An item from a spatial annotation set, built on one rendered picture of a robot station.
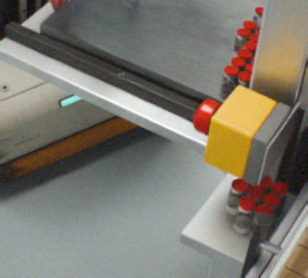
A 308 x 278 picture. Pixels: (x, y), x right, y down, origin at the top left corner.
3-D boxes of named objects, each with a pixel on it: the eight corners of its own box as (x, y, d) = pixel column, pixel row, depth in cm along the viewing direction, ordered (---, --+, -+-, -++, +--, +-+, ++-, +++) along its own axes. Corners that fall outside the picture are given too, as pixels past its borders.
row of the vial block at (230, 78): (279, 38, 134) (284, 14, 131) (230, 102, 122) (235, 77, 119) (267, 34, 135) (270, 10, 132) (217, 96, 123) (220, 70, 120)
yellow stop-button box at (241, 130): (281, 151, 104) (293, 107, 100) (255, 188, 99) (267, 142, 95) (227, 127, 107) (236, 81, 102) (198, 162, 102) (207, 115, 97)
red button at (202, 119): (231, 128, 104) (236, 103, 102) (216, 148, 102) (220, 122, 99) (203, 115, 106) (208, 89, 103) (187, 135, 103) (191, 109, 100)
